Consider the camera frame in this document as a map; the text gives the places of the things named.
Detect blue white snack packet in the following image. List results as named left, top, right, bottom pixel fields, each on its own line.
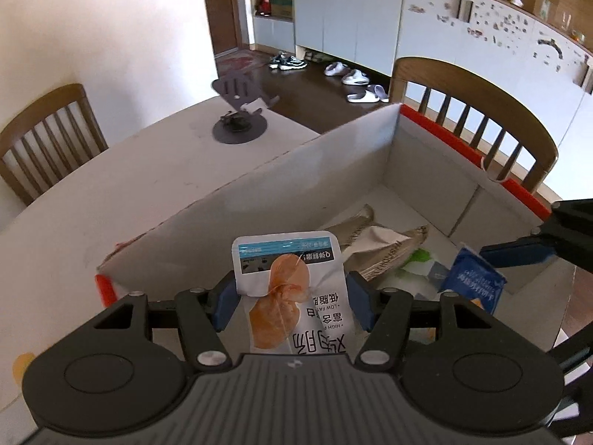
left=439, top=246, right=508, bottom=314

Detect silver foil snack packet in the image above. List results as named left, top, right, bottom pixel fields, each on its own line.
left=328, top=204, right=430, bottom=281

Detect chicken breast snack packet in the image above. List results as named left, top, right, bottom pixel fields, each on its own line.
left=231, top=231, right=356, bottom=355

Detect tissue paper pack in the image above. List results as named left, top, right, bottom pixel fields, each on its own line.
left=382, top=249, right=449, bottom=301

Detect yellow pig toy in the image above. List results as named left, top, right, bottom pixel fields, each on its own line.
left=12, top=352, right=35, bottom=388

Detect red cardboard box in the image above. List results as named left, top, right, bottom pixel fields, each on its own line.
left=94, top=101, right=578, bottom=358

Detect right wooden chair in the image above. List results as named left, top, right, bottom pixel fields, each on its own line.
left=390, top=56, right=558, bottom=194

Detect wooden chair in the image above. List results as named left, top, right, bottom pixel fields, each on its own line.
left=390, top=56, right=558, bottom=194
left=1, top=83, right=109, bottom=206

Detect phone stand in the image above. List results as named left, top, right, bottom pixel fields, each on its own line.
left=211, top=70, right=279, bottom=145

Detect far wooden chair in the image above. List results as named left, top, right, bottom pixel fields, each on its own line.
left=1, top=83, right=109, bottom=206

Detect brown door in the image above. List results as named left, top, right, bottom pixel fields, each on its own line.
left=205, top=0, right=241, bottom=57

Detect white wall cabinets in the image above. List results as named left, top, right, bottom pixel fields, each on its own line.
left=251, top=0, right=593, bottom=150

